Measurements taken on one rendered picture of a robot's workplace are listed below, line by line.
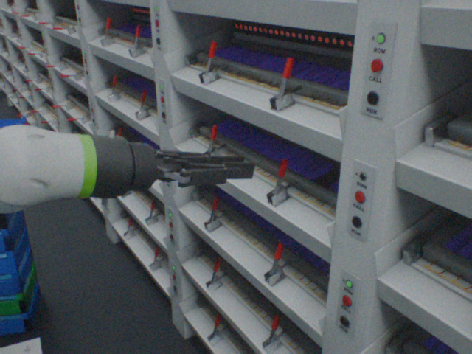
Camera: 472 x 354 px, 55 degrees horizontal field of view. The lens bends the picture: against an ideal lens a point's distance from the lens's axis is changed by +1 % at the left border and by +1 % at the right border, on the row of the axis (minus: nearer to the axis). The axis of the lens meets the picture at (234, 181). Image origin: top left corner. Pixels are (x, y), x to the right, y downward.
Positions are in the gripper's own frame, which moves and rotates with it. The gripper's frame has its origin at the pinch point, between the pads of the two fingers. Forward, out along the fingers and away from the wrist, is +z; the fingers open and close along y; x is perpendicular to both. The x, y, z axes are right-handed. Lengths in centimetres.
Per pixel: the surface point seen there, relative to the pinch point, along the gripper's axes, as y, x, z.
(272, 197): 0.9, -5.8, 10.3
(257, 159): -12.9, -2.4, 16.0
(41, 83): -233, -25, 18
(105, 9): -113, 23, 11
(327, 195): 9.1, -2.2, 16.2
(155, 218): -69, -42, 22
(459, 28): 32.5, 27.3, 2.8
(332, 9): 13.1, 28.3, 2.3
